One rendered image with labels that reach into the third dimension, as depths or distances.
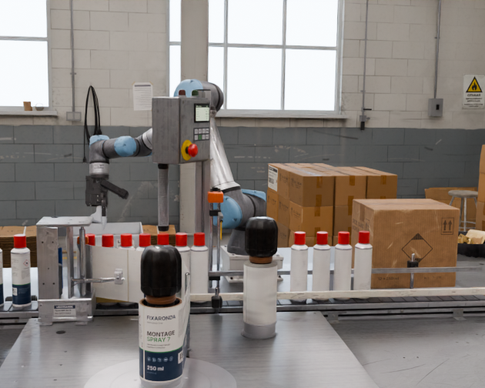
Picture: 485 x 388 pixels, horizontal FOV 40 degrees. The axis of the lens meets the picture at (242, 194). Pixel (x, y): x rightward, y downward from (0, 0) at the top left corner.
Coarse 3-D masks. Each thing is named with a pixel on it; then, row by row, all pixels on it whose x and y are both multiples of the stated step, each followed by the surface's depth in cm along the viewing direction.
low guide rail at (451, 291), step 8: (456, 288) 201; (464, 288) 201; (472, 288) 201; (480, 288) 201; (192, 296) 190; (200, 296) 190; (208, 296) 191; (224, 296) 191; (232, 296) 192; (240, 296) 192; (280, 296) 193; (288, 296) 194; (296, 296) 194; (304, 296) 194; (312, 296) 195; (320, 296) 195; (328, 296) 195; (336, 296) 196; (344, 296) 196; (352, 296) 196; (360, 296) 196; (368, 296) 197; (376, 296) 197; (384, 296) 197; (392, 296) 198
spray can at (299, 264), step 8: (296, 232) 195; (304, 232) 195; (296, 240) 195; (304, 240) 195; (296, 248) 194; (304, 248) 194; (296, 256) 194; (304, 256) 195; (296, 264) 195; (304, 264) 195; (296, 272) 195; (304, 272) 195; (296, 280) 195; (304, 280) 196; (296, 288) 196; (304, 288) 196
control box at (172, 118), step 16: (160, 112) 189; (176, 112) 186; (192, 112) 191; (160, 128) 189; (176, 128) 187; (192, 128) 192; (160, 144) 190; (176, 144) 187; (208, 144) 200; (160, 160) 190; (176, 160) 188; (192, 160) 193
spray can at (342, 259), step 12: (348, 240) 196; (336, 252) 197; (348, 252) 196; (336, 264) 197; (348, 264) 196; (336, 276) 197; (348, 276) 197; (336, 288) 198; (348, 288) 197; (336, 300) 198; (348, 300) 198
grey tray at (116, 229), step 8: (96, 224) 253; (112, 224) 254; (120, 224) 254; (128, 224) 255; (136, 224) 256; (88, 232) 253; (96, 232) 253; (104, 232) 254; (112, 232) 254; (120, 232) 255; (128, 232) 256; (136, 232) 256; (96, 240) 234; (120, 240) 236; (136, 240) 237; (136, 248) 237
